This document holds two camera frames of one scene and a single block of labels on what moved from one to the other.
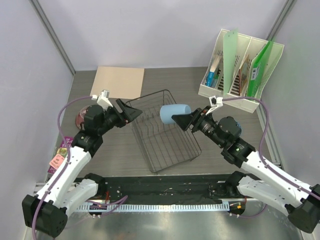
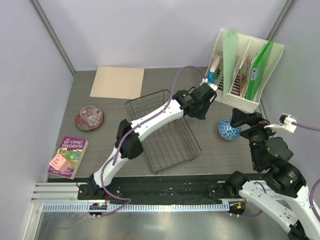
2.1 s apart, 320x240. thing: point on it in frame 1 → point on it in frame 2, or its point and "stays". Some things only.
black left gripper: x=128 y=114 → x=202 y=116
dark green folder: x=258 y=66 stays
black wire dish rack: x=166 y=146 stays
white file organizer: x=238 y=69 stays
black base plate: x=173 y=188 stays
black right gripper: x=195 y=118 → x=239 y=117
